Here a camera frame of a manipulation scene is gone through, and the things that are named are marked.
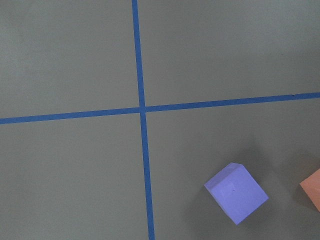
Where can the purple foam block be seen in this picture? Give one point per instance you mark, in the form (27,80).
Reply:
(236,192)

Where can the orange foam block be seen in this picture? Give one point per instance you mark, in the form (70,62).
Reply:
(311,186)

